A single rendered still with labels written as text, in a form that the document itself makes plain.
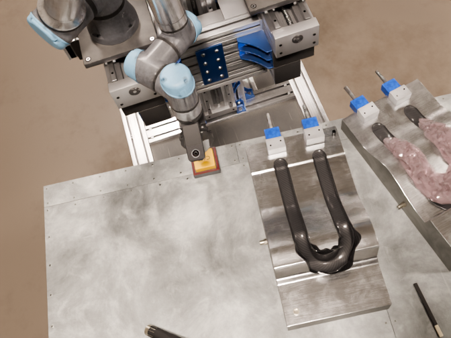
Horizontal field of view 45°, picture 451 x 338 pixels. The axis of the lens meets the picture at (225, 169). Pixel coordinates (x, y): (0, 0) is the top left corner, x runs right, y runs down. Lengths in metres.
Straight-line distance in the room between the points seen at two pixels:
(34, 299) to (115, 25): 1.37
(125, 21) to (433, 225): 0.99
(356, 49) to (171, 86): 1.70
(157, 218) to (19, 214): 1.24
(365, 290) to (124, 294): 0.63
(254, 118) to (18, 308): 1.31
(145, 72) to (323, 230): 0.58
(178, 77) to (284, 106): 1.18
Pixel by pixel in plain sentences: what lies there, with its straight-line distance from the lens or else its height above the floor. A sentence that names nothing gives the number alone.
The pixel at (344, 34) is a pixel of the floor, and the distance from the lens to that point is 2.89.
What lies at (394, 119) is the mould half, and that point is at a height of 0.85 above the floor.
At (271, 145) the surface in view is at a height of 0.92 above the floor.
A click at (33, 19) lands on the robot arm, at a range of 1.46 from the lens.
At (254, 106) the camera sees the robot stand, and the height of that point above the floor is 0.23.
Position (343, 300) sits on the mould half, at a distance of 1.40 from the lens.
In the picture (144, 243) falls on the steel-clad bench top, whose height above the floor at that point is 0.80.
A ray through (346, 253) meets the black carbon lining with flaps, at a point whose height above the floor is 0.88.
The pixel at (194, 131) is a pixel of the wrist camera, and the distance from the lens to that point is 1.39.
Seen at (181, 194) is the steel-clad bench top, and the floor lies 0.80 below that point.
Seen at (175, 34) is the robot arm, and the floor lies 1.21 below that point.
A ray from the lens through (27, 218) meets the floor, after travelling 2.68.
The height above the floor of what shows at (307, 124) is 0.91.
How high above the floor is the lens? 2.22
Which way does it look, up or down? 63 degrees down
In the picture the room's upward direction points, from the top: 16 degrees counter-clockwise
